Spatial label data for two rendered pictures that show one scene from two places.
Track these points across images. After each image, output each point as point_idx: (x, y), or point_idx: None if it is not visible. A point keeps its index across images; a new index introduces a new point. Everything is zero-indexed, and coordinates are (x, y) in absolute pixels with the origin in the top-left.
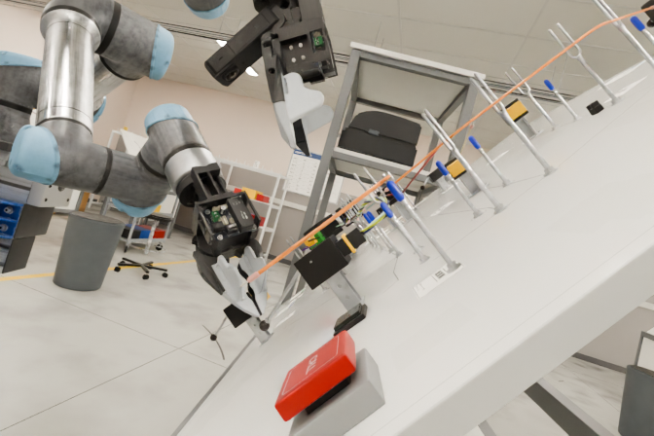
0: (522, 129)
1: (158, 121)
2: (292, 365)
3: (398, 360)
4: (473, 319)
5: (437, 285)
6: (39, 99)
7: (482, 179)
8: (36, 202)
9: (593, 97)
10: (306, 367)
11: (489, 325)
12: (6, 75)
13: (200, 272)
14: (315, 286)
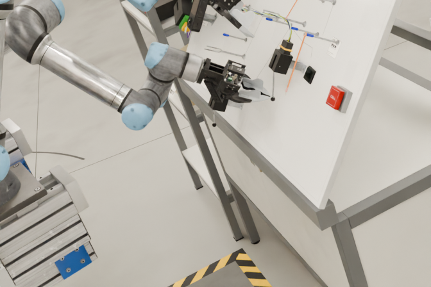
0: None
1: (160, 60)
2: (299, 102)
3: (346, 82)
4: (358, 65)
5: (337, 52)
6: (102, 95)
7: None
8: (29, 151)
9: None
10: (331, 98)
11: (362, 66)
12: None
13: (236, 101)
14: (286, 72)
